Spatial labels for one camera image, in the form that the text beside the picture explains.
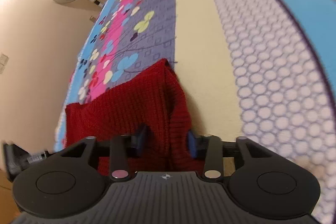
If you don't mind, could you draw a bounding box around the dark red knit sweater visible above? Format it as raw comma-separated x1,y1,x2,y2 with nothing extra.
65,59,204,173

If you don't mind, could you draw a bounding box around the colourful floral striped blanket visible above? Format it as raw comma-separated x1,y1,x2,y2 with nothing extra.
53,0,336,224

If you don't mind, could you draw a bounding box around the beige wall switch plate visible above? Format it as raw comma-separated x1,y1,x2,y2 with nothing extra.
0,53,9,75

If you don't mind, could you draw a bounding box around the wall power socket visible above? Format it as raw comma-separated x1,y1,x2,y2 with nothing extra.
89,16,96,22

